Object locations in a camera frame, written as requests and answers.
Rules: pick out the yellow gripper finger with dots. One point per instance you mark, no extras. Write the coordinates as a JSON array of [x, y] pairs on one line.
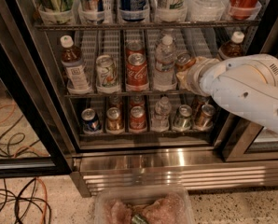
[[182, 80], [200, 59]]

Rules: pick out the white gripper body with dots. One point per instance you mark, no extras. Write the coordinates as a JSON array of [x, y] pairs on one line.
[[195, 75]]

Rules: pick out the orange soda can shelf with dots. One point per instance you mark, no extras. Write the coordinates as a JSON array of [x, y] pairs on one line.
[[184, 61]]

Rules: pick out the clear water bottle shelf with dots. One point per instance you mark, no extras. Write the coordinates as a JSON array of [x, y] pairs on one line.
[[164, 72]]

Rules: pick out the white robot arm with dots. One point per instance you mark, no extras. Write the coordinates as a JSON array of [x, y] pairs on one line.
[[245, 86]]

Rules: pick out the orange can bottom shelf behind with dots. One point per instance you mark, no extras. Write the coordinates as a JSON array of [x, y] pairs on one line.
[[198, 102]]

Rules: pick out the green silver can bottom shelf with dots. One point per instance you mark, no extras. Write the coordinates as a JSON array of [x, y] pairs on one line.
[[182, 118]]

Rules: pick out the orange can bottom shelf front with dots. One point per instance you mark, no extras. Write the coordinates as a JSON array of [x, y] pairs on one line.
[[204, 117]]

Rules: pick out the red cola can front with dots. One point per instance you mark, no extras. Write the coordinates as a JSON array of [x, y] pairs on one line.
[[136, 70]]

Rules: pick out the small water bottle bottom shelf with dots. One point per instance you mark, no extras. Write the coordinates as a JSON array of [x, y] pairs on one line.
[[161, 114]]

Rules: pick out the red can bottom shelf behind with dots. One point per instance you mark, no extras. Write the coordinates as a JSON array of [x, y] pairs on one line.
[[137, 100]]

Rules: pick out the large water bottle top shelf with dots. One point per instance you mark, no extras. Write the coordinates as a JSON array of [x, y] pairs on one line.
[[206, 10]]

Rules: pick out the red cola can behind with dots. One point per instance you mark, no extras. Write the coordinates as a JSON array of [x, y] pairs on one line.
[[134, 46]]

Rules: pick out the red can bottom shelf front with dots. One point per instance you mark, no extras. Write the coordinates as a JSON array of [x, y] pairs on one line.
[[138, 118]]

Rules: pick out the red cola can top shelf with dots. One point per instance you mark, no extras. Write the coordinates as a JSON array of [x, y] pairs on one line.
[[241, 9]]

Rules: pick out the gold can bottom shelf behind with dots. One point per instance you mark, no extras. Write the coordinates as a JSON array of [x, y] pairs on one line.
[[115, 101]]

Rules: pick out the gold can shelf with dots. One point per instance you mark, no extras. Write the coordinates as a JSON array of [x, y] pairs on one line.
[[114, 119], [115, 101]]

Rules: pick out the right glass fridge door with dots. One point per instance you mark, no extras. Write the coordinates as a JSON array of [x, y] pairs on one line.
[[247, 141]]

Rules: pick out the glass fridge door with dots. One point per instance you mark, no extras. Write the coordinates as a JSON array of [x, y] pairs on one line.
[[247, 141], [26, 60]]

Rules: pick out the white green soda can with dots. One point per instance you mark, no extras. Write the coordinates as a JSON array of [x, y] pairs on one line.
[[106, 71]]

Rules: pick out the gold can bottom shelf front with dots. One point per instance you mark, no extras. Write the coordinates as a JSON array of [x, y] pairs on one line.
[[114, 119]]

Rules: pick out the stainless steel fridge base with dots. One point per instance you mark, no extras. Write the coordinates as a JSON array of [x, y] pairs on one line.
[[194, 168]]

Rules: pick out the blue can bottom shelf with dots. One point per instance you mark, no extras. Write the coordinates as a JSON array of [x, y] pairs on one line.
[[91, 122]]

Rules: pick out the left glass fridge door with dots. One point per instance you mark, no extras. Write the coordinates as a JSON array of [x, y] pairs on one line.
[[26, 60]]

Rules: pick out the right brown tea bottle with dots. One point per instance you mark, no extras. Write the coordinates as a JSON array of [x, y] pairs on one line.
[[232, 48]]

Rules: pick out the brown tea bottle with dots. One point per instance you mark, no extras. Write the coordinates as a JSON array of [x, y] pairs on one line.
[[73, 63], [232, 48]]

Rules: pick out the left brown tea bottle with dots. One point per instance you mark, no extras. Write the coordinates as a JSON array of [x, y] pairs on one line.
[[73, 63]]

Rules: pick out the clear plastic food container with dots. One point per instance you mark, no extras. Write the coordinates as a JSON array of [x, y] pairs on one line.
[[157, 204]]

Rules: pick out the middle wire shelf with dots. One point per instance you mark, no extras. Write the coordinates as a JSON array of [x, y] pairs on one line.
[[127, 93]]

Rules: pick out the wire shelf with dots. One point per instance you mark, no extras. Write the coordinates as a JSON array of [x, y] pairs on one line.
[[127, 93], [145, 26]]

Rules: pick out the top wire shelf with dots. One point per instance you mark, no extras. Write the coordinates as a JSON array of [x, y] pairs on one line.
[[145, 26]]

